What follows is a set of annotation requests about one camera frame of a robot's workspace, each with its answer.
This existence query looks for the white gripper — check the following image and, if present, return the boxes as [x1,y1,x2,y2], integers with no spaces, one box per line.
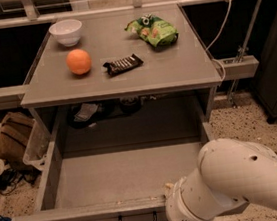
[165,169,248,221]

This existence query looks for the grey top drawer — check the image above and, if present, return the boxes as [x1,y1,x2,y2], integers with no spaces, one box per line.
[13,93,213,221]

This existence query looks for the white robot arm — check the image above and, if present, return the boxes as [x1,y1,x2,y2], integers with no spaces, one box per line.
[165,138,277,221]

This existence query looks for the dark items in drawer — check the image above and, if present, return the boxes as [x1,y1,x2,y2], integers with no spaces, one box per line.
[67,95,155,129]

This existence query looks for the grey drawer cabinet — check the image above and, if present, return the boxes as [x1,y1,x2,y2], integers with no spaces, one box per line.
[22,4,221,153]

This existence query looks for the clear plastic bin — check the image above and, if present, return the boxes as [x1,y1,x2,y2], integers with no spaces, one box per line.
[22,122,50,171]

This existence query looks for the black chocolate bar wrapper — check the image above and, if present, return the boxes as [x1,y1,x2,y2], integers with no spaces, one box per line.
[103,54,144,76]

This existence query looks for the brown backpack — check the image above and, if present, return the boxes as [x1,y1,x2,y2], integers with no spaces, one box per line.
[0,112,35,171]

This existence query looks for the orange fruit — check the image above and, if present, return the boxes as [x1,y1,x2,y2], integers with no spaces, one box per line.
[66,49,92,75]

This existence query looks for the green chip bag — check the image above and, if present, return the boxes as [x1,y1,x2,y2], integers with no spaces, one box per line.
[125,14,179,47]

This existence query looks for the white bowl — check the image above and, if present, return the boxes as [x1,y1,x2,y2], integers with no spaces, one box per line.
[49,19,83,47]

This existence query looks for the metal diagonal pole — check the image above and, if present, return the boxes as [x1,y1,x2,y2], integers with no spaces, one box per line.
[227,0,262,108]

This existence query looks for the black floor cable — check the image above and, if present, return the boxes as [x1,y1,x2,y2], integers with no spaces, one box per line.
[0,164,43,209]

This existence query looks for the white power cable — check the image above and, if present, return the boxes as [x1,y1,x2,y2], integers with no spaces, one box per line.
[199,0,243,84]

